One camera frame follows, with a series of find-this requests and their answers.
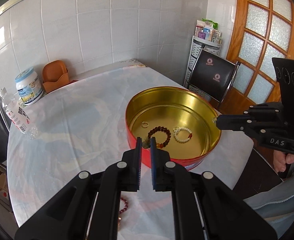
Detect maroon bead bracelet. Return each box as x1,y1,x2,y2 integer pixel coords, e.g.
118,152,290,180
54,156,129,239
118,196,129,228

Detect white bead bracelet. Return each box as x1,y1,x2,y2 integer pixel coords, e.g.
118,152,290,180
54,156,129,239
173,126,193,144

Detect dark red bead bracelet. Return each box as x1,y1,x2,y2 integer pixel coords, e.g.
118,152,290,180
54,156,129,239
141,126,172,150

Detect person's right hand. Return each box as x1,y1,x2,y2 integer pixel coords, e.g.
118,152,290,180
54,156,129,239
273,150,294,172

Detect black chair right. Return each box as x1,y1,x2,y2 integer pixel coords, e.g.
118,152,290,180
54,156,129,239
189,52,240,108

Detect round gold red tin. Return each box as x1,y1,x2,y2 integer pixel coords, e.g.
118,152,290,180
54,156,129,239
125,86,221,170

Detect grey perforated storage rack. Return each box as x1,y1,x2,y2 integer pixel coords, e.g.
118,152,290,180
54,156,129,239
183,35,221,101

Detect boxes atop rack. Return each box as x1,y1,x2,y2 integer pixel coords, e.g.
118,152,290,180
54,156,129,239
195,18,222,44

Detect wooden glass panel door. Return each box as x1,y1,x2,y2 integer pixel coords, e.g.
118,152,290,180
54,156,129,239
218,0,294,114

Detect pale patterned tablecloth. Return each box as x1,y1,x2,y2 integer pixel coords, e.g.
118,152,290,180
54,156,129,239
7,64,253,239

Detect clear plastic water bottle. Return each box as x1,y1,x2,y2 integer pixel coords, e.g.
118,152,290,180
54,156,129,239
0,87,38,139

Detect white blue lidded tub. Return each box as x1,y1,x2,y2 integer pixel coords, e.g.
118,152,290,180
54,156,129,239
15,67,43,106

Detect orange plastic holder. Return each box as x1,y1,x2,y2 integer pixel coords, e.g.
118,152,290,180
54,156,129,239
42,60,70,93

